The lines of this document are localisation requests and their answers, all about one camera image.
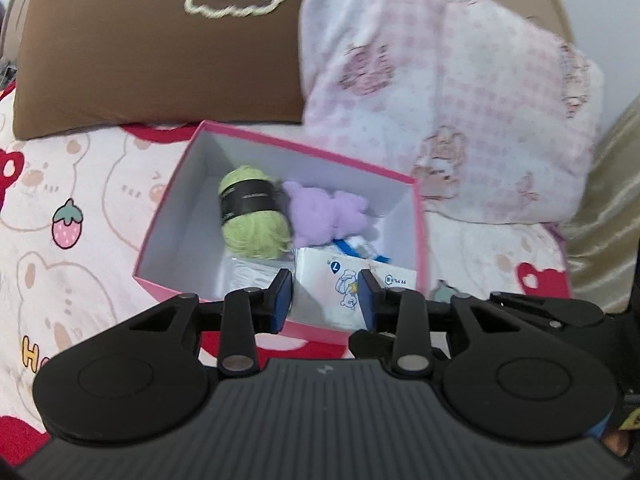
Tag pink cardboard box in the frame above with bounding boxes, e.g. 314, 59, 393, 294
132, 119, 431, 346

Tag purple plush toy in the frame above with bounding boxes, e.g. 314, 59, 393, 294
281, 181, 378, 250

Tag pink checked pillow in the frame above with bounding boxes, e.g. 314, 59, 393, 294
295, 0, 606, 224

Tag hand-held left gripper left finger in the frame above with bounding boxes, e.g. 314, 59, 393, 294
128, 268, 295, 378

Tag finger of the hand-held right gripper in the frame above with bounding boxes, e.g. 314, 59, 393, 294
487, 291, 607, 330
348, 329, 397, 362

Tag white tissue pack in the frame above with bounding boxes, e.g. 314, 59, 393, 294
294, 246, 418, 333

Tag beige satin cloth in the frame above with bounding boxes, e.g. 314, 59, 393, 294
562, 107, 640, 313

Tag clear plastic box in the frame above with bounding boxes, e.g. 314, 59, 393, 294
222, 255, 297, 301

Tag blue white medical packet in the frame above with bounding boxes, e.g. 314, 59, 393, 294
332, 236, 393, 264

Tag brown pillow with cloud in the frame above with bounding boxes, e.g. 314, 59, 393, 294
12, 0, 307, 141

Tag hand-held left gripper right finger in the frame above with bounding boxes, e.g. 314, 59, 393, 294
358, 268, 527, 379

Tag green yarn ball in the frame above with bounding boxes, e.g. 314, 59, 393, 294
218, 165, 295, 261

